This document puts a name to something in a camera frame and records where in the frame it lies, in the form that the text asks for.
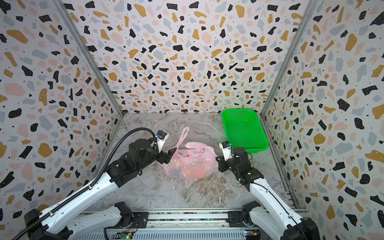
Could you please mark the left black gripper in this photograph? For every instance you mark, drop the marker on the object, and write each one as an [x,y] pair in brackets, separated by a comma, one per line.
[163,158]

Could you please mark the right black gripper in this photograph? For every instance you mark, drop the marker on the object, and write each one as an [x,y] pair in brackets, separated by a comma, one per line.
[223,163]

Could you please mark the pink plastic bag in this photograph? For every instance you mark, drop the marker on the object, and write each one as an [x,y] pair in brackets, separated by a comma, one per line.
[195,161]

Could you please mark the green plastic basket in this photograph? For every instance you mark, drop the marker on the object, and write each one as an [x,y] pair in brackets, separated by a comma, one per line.
[243,128]

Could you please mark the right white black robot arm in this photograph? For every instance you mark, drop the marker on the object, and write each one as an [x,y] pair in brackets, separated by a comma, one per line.
[269,212]

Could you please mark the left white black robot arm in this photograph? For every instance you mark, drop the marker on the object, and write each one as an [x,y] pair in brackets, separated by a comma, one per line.
[62,221]

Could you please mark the small circuit board right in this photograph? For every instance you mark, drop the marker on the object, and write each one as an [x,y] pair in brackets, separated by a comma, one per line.
[252,234]

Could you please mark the small circuit board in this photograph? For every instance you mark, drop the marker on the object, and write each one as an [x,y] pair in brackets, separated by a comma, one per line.
[127,235]
[252,234]

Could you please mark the small circuit board left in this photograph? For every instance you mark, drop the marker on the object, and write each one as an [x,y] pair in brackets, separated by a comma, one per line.
[127,235]

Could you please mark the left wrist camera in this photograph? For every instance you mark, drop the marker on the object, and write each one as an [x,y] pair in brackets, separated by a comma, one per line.
[161,138]

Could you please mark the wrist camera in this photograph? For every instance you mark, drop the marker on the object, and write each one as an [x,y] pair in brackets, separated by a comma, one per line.
[161,138]
[226,148]

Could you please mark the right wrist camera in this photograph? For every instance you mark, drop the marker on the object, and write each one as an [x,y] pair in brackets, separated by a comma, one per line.
[226,148]

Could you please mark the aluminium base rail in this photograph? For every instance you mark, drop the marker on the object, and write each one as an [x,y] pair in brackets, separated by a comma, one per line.
[209,224]

